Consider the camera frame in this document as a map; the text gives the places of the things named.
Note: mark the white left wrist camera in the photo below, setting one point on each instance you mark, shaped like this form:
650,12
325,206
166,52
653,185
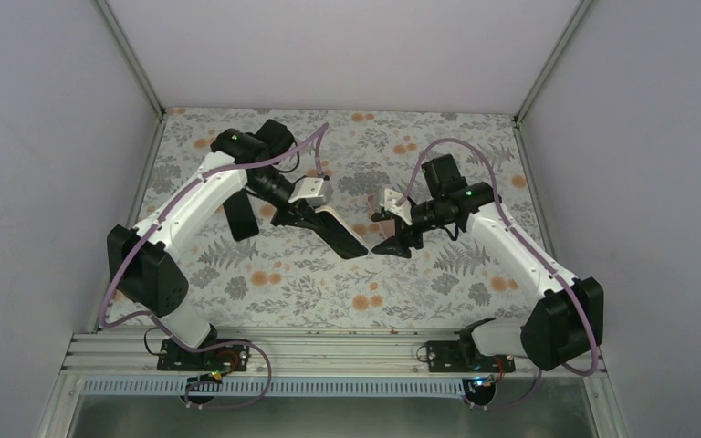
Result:
315,191

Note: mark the aluminium front rail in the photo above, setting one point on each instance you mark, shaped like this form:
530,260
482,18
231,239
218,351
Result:
293,352

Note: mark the pink phone case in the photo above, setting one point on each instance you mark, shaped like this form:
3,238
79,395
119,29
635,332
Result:
386,226

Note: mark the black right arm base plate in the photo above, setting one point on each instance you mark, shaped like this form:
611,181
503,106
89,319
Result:
453,356

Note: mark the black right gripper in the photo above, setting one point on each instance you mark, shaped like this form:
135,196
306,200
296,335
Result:
402,231

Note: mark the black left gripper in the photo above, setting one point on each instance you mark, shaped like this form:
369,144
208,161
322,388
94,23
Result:
291,215

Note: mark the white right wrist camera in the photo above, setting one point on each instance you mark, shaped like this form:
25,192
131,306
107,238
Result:
390,200

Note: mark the slotted grey cable duct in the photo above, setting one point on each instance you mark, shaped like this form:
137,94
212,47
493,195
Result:
277,387

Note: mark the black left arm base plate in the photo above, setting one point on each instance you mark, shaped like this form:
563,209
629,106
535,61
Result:
174,358

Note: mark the floral patterned table mat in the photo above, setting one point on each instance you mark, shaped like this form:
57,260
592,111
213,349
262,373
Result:
287,277

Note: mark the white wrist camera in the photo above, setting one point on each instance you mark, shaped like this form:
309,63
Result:
390,200
315,191

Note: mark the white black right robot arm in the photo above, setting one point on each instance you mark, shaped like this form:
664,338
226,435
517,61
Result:
566,320

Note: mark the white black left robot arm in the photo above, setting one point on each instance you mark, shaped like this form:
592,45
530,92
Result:
145,279

